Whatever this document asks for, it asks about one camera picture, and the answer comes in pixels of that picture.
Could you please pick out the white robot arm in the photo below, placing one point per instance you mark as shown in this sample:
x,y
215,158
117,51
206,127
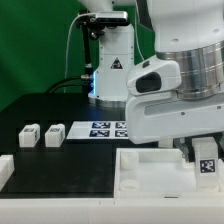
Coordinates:
x,y
179,91

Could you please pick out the white fiducial marker board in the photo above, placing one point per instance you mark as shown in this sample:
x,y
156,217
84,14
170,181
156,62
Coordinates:
x,y
97,130

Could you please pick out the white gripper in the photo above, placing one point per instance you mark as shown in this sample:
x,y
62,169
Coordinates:
x,y
154,112

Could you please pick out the white left obstacle wall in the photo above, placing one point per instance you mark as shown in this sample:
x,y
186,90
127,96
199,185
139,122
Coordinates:
x,y
6,169

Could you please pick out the white square tabletop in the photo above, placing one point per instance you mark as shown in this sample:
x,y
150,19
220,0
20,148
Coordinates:
x,y
144,173

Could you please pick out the white obstacle wall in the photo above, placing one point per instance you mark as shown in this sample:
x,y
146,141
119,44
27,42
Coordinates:
x,y
109,211
6,169

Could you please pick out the white front obstacle wall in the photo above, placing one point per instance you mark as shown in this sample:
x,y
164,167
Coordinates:
x,y
109,211

